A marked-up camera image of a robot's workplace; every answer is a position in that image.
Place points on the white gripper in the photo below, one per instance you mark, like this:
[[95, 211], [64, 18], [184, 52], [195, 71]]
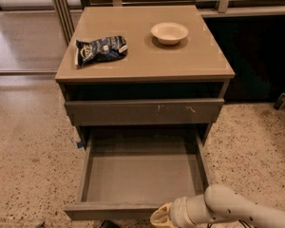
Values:
[[179, 210]]

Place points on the grey drawer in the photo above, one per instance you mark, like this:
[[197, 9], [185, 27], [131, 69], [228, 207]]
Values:
[[140, 112], [129, 177]]

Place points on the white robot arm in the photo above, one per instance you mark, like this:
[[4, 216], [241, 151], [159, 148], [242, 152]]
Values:
[[218, 204]]

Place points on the grey top drawer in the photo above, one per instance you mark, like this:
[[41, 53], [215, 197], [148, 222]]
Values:
[[140, 112]]

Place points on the grey drawer cabinet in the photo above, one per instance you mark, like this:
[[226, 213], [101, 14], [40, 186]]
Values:
[[192, 69]]

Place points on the blue tape piece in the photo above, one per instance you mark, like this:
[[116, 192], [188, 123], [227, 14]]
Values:
[[79, 144]]

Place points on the dark floor device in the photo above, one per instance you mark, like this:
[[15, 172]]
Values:
[[280, 102]]

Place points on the blue chip bag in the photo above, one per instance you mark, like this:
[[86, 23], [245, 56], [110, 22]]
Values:
[[101, 50]]

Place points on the white bowl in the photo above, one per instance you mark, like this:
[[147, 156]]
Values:
[[169, 33]]

